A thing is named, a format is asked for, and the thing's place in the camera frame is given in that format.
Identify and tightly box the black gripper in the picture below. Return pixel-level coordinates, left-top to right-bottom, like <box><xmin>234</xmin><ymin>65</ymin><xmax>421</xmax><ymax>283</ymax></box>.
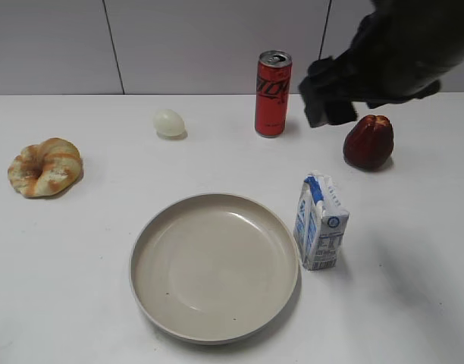
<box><xmin>298</xmin><ymin>1</ymin><xmax>464</xmax><ymax>128</ymax></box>

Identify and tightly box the white blue milk carton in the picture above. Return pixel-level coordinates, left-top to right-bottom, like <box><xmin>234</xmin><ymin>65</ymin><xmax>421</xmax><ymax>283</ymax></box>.
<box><xmin>293</xmin><ymin>171</ymin><xmax>350</xmax><ymax>271</ymax></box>

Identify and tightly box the beige round plate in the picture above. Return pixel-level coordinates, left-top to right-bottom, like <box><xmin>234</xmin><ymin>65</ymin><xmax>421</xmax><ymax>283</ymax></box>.
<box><xmin>129</xmin><ymin>193</ymin><xmax>299</xmax><ymax>345</ymax></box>

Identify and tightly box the red soda can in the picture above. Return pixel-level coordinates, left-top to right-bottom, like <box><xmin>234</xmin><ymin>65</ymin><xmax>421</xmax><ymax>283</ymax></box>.
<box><xmin>255</xmin><ymin>50</ymin><xmax>293</xmax><ymax>137</ymax></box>

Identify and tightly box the dark red wax apple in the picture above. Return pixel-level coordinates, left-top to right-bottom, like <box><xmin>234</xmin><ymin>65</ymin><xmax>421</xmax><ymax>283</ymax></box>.
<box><xmin>343</xmin><ymin>115</ymin><xmax>394</xmax><ymax>171</ymax></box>

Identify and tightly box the white egg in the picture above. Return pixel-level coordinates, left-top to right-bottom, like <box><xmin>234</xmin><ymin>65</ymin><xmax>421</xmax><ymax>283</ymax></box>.
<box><xmin>153</xmin><ymin>109</ymin><xmax>185</xmax><ymax>137</ymax></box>

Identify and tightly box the twisted bread roll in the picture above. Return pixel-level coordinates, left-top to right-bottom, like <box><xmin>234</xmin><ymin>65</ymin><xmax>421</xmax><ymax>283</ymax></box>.
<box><xmin>8</xmin><ymin>137</ymin><xmax>83</xmax><ymax>198</ymax></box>

